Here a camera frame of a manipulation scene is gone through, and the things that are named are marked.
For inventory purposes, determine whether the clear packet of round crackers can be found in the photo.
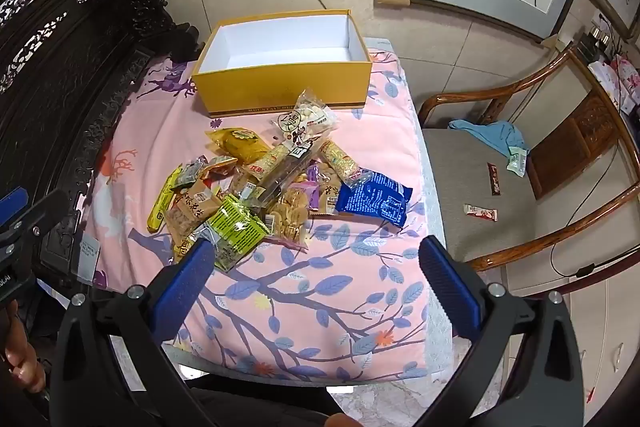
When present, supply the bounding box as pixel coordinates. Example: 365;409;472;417
266;187;311;251

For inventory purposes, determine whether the yellow cardboard box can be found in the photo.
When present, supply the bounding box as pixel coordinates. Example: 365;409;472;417
191;8;374;116

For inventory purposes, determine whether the small white red packet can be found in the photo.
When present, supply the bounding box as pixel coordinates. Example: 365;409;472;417
462;203;500;223

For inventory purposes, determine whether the person's left hand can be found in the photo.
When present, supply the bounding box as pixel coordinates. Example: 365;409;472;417
0;299;48;395

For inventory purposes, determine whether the small red orange packet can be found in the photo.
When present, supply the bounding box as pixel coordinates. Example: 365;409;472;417
200;155;239;180

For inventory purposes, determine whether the wooden armchair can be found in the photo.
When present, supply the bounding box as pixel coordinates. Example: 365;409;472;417
417;42;640;274

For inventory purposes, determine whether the long yellow bar packet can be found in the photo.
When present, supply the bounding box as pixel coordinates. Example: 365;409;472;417
146;164;184;233

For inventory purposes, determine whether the blue cloth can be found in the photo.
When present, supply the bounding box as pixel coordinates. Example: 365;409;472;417
448;119;526;158

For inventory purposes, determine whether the pink floral bag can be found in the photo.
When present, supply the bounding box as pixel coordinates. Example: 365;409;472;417
587;54;640;113

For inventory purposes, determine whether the clear packet of white candies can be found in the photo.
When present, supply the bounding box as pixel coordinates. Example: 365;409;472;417
277;89;340;143

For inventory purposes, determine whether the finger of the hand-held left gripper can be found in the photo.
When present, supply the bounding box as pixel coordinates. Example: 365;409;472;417
0;187;68;253

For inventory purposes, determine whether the pink floral blanket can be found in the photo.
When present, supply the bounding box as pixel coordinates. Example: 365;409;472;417
75;37;451;383

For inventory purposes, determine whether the white blanket label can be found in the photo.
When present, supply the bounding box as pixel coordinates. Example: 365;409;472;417
79;234;101;286

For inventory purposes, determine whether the small dark red packet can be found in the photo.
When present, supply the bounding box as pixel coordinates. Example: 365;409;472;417
487;162;504;197

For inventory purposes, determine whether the purple snack packet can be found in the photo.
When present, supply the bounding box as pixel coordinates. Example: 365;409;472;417
304;162;347;216

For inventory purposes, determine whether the brown snack packet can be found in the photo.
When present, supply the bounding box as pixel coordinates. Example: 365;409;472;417
170;183;224;263

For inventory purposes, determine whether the rice cracker bar packet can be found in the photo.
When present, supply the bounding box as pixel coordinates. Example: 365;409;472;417
320;139;369;188
247;144;292;180

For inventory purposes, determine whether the pale green packet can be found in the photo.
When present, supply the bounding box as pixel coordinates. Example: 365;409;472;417
505;144;530;178

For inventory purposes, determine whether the dark carved wooden bed frame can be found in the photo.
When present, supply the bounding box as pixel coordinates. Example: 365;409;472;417
0;0;207;289

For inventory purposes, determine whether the thin black cable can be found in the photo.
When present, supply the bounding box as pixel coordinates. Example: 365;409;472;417
549;146;640;279

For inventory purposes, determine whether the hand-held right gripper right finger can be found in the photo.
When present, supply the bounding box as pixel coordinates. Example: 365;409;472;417
419;234;584;427

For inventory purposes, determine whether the green snack packet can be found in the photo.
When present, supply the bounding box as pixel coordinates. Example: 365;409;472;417
204;194;274;273

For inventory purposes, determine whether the blue snack packet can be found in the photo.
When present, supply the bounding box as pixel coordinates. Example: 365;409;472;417
334;168;414;228

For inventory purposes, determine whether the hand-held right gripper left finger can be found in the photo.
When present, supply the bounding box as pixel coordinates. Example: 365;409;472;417
50;237;218;427

